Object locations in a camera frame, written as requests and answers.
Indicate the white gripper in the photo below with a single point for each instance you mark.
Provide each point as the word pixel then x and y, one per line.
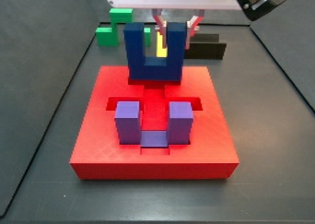
pixel 158 5

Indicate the red board with slots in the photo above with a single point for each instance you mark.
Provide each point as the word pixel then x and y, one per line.
pixel 206 157

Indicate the yellow long block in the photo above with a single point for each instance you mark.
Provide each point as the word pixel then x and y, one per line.
pixel 161 48

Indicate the black block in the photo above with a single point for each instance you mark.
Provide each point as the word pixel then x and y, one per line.
pixel 206 47

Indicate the green stepped block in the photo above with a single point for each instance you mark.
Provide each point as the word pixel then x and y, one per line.
pixel 107 35

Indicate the purple U-shaped block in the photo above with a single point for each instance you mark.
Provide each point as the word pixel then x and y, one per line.
pixel 157 126

